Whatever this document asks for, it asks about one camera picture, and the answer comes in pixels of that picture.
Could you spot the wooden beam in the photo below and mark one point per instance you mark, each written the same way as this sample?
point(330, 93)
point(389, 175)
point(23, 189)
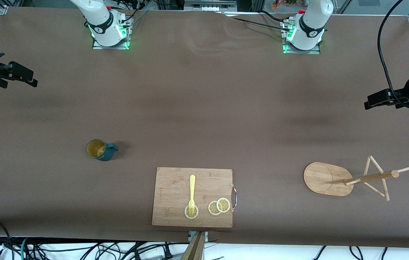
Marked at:
point(194, 249)

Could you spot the wooden cutting board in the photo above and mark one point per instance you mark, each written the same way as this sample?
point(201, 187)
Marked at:
point(172, 191)

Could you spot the teal mug yellow inside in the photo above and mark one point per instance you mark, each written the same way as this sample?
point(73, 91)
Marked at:
point(107, 153)

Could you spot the yellow plastic fork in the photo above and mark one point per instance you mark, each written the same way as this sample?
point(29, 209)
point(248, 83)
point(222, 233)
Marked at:
point(191, 187)

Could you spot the lemon slice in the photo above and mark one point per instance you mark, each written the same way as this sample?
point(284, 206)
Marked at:
point(196, 213)
point(223, 205)
point(212, 208)

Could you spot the white power strip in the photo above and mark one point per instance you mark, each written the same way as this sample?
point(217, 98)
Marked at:
point(208, 7)

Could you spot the wooden cup rack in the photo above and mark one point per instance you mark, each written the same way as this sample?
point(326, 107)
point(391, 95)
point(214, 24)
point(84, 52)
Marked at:
point(323, 178)

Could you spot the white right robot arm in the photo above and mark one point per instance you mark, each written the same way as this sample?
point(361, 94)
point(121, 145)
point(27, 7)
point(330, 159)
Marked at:
point(99, 21)

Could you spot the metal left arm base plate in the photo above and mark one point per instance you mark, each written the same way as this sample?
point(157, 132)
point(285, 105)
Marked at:
point(301, 52)

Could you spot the metal beam bracket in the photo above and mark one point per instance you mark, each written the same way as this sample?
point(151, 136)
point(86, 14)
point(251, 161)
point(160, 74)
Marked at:
point(206, 236)

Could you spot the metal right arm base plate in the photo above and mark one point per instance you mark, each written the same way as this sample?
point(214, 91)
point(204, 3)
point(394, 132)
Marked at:
point(110, 47)

